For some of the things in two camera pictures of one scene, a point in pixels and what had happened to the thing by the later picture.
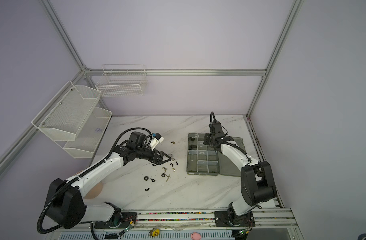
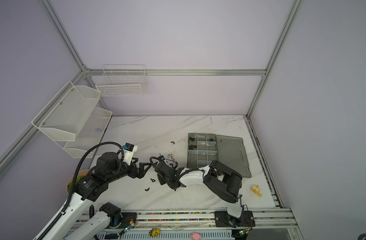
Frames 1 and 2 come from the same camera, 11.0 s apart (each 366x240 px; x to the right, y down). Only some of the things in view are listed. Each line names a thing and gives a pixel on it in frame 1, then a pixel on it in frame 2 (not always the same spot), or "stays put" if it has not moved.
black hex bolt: x=192 y=147 stays put
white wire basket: x=122 y=80 stays put
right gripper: x=206 y=140 → x=161 y=181
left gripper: x=159 y=161 → x=133 y=174
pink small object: x=195 y=236 stays put
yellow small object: x=155 y=232 stays put
